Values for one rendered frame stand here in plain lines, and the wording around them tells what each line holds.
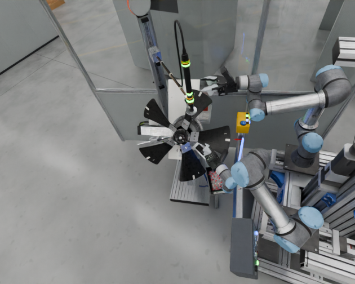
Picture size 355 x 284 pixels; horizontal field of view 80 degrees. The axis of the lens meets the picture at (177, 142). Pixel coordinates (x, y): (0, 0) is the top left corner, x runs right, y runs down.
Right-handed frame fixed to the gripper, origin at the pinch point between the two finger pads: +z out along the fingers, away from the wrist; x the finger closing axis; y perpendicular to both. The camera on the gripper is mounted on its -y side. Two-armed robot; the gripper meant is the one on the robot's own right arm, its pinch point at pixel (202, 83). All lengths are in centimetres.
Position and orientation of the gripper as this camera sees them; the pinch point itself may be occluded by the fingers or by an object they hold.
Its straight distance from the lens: 124.0
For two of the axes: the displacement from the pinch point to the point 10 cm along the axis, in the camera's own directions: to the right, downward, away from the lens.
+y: 1.4, 5.8, 8.0
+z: -9.9, 0.7, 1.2
